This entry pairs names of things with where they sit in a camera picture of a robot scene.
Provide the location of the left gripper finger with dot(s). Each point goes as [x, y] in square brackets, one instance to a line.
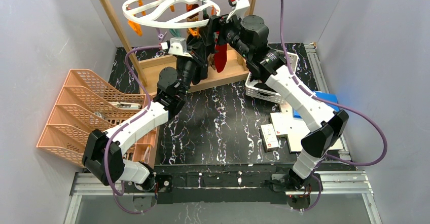
[193, 48]
[202, 60]

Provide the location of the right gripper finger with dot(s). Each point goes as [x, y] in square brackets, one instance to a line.
[212, 36]
[215, 23]

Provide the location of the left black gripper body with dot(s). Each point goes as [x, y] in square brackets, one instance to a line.
[198, 52]

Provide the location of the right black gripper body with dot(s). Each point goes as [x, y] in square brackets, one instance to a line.
[217, 26]

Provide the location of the white round clip hanger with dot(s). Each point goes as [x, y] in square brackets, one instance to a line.
[169, 14]

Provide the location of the orange clothes peg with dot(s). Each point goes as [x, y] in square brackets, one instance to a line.
[135, 27]

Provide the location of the black sock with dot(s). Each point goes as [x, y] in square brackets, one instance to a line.
[203, 46]
[200, 71]

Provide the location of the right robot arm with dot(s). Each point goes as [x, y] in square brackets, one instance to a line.
[249, 37]

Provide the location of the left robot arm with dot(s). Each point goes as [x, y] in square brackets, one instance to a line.
[104, 150]

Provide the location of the beige sock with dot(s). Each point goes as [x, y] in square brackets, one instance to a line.
[210, 61]

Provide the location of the red sock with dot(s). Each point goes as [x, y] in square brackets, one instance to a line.
[220, 53]

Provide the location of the white perforated laundry basket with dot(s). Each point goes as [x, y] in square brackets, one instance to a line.
[255, 87]

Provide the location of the white stapler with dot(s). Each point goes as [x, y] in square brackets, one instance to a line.
[126, 105]

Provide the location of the small white red box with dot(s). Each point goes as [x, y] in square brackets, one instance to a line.
[269, 138]

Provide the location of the peach mesh file organizer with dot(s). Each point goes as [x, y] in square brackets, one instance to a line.
[84, 103]

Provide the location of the white flat board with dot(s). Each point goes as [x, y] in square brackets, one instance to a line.
[288, 124]

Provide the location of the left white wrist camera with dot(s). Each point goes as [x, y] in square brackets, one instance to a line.
[176, 46]

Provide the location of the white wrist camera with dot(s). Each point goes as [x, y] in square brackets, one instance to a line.
[176, 46]
[239, 8]

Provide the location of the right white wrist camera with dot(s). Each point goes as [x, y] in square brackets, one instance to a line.
[239, 8]

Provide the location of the wooden hanger rack frame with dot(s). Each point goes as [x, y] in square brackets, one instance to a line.
[234, 70]

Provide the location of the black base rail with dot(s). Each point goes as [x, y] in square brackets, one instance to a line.
[221, 183]

